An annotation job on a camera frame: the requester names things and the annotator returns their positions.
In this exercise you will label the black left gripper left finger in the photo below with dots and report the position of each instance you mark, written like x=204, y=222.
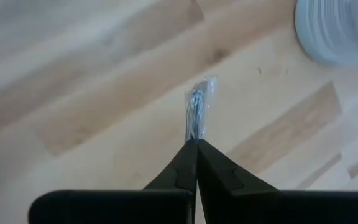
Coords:
x=120, y=205

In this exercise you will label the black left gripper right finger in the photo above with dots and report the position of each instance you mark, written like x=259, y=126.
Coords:
x=259, y=205

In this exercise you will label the silver nail clipper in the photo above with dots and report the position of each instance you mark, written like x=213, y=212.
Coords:
x=197, y=109

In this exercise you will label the white wipes canister yellow label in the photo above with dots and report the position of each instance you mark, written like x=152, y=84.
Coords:
x=337, y=28

